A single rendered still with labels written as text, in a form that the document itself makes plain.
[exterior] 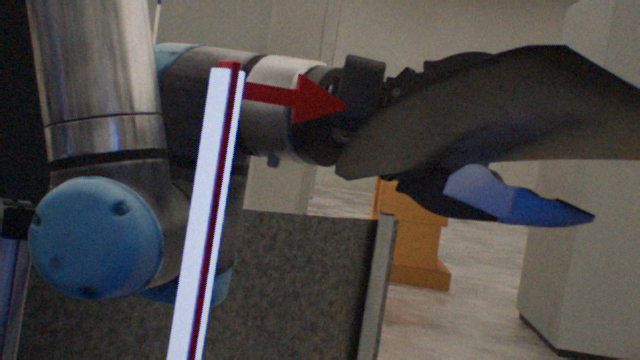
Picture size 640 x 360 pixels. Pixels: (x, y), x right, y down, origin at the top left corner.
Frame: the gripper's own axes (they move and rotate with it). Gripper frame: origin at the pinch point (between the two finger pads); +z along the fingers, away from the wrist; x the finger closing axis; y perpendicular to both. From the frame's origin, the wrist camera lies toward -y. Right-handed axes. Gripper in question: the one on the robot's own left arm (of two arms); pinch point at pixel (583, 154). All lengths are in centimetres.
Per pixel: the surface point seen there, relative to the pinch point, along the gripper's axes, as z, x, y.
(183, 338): -8.8, 13.8, -23.4
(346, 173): -11.4, 4.2, -7.4
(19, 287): -51, 19, 9
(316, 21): -241, -78, 343
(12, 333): -51, 23, 9
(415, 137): -5.8, 1.7, -10.6
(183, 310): -9.3, 12.6, -23.2
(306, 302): -111, 28, 164
